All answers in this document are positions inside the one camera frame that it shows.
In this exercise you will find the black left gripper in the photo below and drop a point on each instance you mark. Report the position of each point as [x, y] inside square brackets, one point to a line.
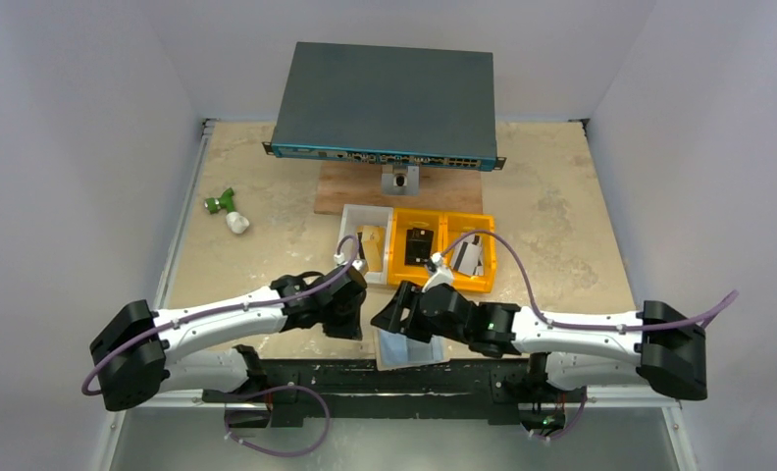
[344, 321]

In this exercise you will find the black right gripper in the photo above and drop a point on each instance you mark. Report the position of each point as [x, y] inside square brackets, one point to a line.
[393, 310]

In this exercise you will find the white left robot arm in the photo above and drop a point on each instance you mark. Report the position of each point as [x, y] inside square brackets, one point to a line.
[142, 352]

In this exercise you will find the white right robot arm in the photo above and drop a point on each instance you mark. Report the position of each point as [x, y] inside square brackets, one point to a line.
[656, 346]

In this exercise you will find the gold cards stack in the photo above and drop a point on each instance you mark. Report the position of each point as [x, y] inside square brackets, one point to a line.
[372, 244]

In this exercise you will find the black VIP cards stack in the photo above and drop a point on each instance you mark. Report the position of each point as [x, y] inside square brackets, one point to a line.
[418, 246]

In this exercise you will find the silver cards stack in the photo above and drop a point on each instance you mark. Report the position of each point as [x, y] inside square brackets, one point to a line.
[468, 256]

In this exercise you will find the white plastic bin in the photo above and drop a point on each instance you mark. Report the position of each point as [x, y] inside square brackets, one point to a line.
[354, 219]

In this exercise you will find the yellow middle plastic bin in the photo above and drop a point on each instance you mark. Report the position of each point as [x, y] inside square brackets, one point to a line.
[404, 219]

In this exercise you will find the yellow plastic bin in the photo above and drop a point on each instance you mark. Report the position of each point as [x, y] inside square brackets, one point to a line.
[456, 226]
[404, 219]

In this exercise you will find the yellow right plastic bin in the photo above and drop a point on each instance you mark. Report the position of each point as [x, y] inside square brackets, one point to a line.
[456, 226]

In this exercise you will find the wooden board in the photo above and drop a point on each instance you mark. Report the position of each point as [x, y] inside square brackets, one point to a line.
[362, 184]

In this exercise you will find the green white pipe fitting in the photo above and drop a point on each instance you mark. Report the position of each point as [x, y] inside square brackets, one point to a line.
[235, 222]

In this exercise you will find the black front rail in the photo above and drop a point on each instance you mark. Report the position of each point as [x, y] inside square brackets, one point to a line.
[500, 392]

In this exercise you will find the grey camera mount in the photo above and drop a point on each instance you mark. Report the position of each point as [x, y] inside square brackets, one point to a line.
[400, 180]

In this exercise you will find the grey network switch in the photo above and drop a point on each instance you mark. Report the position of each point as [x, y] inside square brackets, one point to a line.
[387, 105]

